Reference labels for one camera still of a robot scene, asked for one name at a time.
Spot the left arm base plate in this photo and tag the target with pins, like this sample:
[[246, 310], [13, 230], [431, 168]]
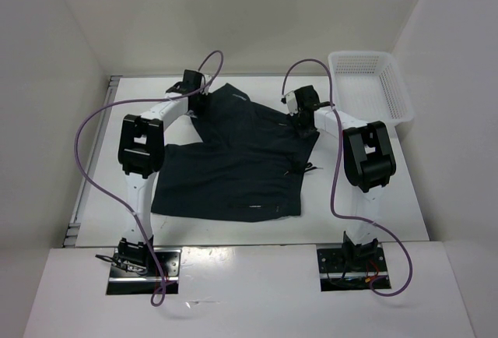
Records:
[[126, 279]]

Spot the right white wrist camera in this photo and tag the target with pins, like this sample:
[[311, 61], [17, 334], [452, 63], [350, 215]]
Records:
[[290, 101]]

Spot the dark navy shorts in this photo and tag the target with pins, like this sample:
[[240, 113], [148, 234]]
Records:
[[248, 167]]

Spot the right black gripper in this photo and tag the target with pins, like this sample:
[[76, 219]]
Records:
[[303, 133]]

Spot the white plastic mesh basket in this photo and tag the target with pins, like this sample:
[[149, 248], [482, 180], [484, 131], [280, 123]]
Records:
[[368, 85]]

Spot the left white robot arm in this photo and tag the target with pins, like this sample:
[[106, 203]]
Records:
[[141, 154]]

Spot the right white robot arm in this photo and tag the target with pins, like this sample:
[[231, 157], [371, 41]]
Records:
[[364, 154]]

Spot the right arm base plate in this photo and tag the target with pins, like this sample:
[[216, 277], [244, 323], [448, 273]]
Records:
[[336, 275]]

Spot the aluminium table edge rail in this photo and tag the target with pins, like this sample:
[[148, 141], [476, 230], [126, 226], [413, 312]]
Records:
[[79, 209]]

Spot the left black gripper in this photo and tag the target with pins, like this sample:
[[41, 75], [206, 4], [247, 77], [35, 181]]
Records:
[[206, 100]]

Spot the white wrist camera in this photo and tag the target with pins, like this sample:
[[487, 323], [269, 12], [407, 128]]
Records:
[[206, 83], [290, 101]]

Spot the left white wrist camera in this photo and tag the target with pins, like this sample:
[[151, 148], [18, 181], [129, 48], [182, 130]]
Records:
[[206, 83]]

